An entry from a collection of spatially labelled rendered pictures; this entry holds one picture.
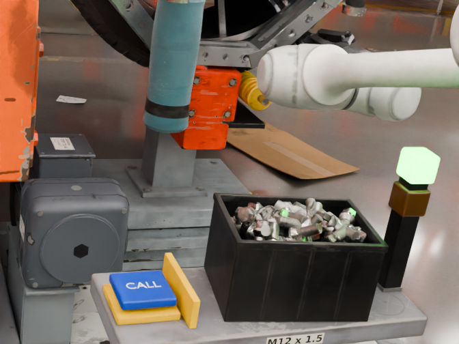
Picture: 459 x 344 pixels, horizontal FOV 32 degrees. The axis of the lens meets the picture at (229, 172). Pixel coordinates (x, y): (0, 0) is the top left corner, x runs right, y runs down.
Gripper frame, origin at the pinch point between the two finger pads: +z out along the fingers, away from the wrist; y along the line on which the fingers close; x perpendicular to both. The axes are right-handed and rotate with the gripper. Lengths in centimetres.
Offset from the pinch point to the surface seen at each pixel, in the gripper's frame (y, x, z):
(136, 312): -51, 26, -72
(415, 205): -15, 8, -71
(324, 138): 7, -97, 102
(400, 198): -16, 10, -70
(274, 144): -11, -78, 93
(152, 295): -48, 26, -72
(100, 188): -50, 18, -25
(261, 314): -40, 15, -75
